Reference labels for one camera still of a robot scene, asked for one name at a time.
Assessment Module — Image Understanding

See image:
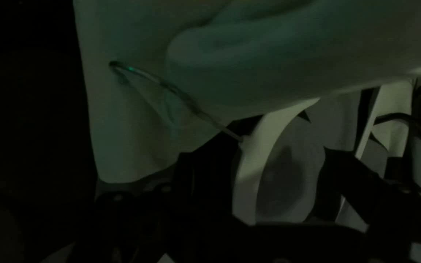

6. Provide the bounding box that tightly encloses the black pebble pattern bedspread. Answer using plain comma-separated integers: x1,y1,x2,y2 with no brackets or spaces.
233,74,421,263

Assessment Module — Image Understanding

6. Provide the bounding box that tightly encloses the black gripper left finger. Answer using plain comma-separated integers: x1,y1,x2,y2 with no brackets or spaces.
175,148,199,195

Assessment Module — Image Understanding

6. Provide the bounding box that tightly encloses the white cloth garment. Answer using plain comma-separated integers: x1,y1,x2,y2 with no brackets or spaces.
71,0,421,230

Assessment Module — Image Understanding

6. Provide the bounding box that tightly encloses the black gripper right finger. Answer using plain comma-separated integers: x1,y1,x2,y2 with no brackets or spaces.
325,147,419,232

